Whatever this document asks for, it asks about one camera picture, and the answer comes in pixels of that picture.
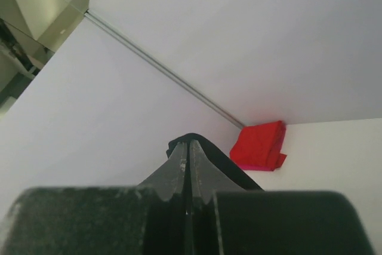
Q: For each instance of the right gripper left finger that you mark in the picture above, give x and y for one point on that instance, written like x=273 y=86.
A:
x=145 y=219

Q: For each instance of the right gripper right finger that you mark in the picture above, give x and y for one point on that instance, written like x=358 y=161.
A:
x=226 y=219

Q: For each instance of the black daisy print t-shirt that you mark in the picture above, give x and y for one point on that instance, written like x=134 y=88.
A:
x=219 y=159

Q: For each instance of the folded red t-shirt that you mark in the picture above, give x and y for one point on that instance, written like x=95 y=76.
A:
x=260 y=145

